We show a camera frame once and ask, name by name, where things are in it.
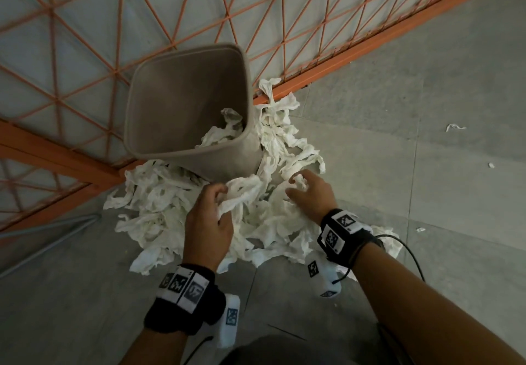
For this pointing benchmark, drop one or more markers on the black wristband with marker tags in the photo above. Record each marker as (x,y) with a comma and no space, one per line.
(357,241)
(185,311)

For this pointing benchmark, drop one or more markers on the orange metal mesh fence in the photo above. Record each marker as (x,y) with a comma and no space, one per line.
(41,147)

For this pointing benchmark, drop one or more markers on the beige plastic waste bin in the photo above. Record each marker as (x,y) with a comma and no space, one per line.
(176,101)

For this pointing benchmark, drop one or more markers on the person's right hand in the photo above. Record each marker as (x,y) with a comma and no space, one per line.
(316,200)

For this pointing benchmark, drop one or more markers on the person's left forearm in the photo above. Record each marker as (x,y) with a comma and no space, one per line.
(152,348)

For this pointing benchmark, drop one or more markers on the person's right forearm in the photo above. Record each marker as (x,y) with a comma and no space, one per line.
(411,303)

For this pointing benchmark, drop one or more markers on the grey left trouser leg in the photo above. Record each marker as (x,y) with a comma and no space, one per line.
(267,352)

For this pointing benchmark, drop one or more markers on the person's left hand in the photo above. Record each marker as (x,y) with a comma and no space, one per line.
(205,233)

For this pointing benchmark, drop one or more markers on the white fabric backdrop sheet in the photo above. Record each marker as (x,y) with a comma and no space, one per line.
(82,40)

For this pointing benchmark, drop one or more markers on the pile of white paper strips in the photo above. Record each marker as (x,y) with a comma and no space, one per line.
(164,208)

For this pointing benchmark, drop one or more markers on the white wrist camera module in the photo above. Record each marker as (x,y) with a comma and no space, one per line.
(324,278)
(228,323)

